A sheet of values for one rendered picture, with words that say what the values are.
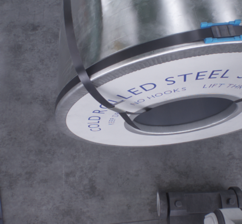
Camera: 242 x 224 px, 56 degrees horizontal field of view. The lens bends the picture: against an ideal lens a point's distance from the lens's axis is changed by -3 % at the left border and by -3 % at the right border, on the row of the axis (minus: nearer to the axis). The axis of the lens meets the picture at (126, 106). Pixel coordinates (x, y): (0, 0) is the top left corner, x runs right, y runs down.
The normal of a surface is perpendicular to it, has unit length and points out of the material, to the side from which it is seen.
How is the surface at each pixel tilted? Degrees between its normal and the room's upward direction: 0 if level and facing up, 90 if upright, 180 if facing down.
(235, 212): 62
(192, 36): 17
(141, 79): 90
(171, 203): 0
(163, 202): 6
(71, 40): 33
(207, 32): 6
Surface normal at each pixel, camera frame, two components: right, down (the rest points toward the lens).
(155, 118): 0.39, -0.38
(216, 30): -0.04, -0.37
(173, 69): 0.09, 0.92
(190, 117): -0.42, -0.30
